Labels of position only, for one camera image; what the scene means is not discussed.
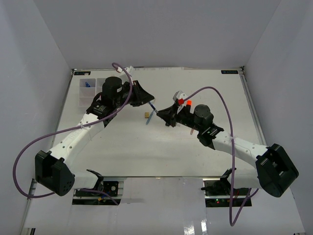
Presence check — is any light blue pen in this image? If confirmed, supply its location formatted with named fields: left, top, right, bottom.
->
left=146, top=110, right=155, bottom=125

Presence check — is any orange cap black highlighter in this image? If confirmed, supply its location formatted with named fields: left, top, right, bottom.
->
left=186, top=100, right=192, bottom=113

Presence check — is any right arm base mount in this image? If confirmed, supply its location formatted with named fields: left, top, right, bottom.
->
left=201, top=169, right=248, bottom=208

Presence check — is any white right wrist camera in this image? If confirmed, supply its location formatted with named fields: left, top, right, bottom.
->
left=173, top=90, right=187, bottom=114

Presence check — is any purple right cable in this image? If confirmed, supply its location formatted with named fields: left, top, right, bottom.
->
left=183, top=86, right=259, bottom=226

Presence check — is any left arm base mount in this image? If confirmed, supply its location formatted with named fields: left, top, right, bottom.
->
left=72, top=181, right=124, bottom=206

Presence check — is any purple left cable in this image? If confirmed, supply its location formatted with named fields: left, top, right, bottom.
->
left=12, top=63, right=134, bottom=205

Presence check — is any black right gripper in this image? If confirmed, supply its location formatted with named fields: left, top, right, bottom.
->
left=157, top=103, right=202, bottom=132

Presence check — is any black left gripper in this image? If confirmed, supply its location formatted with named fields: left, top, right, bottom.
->
left=114, top=80, right=155, bottom=109

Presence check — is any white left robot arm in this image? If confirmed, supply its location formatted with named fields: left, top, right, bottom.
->
left=35, top=76, right=154, bottom=196

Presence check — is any black logo label left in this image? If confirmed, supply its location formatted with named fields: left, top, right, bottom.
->
left=74, top=71, right=91, bottom=76

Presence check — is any purple cable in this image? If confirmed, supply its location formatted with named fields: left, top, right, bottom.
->
left=12, top=63, right=134, bottom=205
left=183, top=86, right=259, bottom=226

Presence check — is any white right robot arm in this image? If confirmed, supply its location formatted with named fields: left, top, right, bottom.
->
left=157, top=104, right=299, bottom=197

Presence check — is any white compartment organizer box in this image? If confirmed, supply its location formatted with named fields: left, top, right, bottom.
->
left=79, top=78, right=106, bottom=107

